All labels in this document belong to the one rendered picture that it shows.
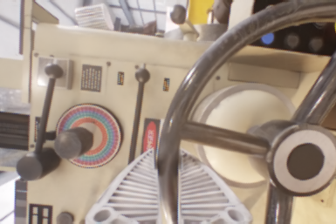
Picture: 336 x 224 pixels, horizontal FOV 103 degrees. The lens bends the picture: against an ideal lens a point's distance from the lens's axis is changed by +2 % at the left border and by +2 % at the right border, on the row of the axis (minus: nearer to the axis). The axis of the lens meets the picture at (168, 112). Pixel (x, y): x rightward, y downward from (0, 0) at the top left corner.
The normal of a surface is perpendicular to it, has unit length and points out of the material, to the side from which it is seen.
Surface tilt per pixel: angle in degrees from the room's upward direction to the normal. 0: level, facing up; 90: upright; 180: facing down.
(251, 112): 87
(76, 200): 90
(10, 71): 90
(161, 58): 90
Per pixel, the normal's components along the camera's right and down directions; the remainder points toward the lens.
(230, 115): -0.33, -0.29
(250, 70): 0.02, 0.08
